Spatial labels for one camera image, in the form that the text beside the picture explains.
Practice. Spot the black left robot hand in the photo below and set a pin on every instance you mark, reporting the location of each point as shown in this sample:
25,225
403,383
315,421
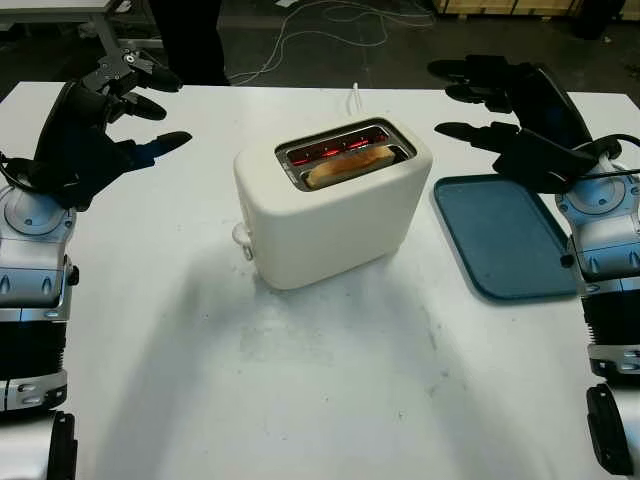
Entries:
75,130

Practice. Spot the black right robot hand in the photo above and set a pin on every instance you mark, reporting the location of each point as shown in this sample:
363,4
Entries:
555,105

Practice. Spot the toast slice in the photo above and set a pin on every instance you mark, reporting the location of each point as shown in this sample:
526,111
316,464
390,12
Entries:
350,165

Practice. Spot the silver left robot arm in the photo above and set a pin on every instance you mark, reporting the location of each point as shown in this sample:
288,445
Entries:
30,260

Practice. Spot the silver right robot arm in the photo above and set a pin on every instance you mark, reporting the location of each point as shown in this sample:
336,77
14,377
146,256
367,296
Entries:
610,240

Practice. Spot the person in white fleece jacket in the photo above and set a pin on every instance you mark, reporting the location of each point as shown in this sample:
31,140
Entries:
195,45

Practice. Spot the white two-slot toaster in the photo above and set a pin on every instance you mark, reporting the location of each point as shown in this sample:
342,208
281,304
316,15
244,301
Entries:
335,235

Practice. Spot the black bin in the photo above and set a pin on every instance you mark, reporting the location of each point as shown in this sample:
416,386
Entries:
592,20

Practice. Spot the grey metal workbench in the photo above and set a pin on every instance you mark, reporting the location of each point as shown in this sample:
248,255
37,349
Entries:
107,25

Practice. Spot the wooden crate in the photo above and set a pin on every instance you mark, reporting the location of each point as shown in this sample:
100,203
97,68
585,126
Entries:
500,5

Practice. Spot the blue plastic tray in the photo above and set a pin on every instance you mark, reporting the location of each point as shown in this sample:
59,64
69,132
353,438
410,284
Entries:
500,240

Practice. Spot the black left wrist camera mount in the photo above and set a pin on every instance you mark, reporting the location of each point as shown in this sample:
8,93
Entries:
55,185

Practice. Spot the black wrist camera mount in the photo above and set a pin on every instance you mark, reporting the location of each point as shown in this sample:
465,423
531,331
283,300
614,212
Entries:
540,165
55,185

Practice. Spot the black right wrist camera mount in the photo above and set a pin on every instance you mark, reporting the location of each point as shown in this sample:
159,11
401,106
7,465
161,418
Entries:
540,165

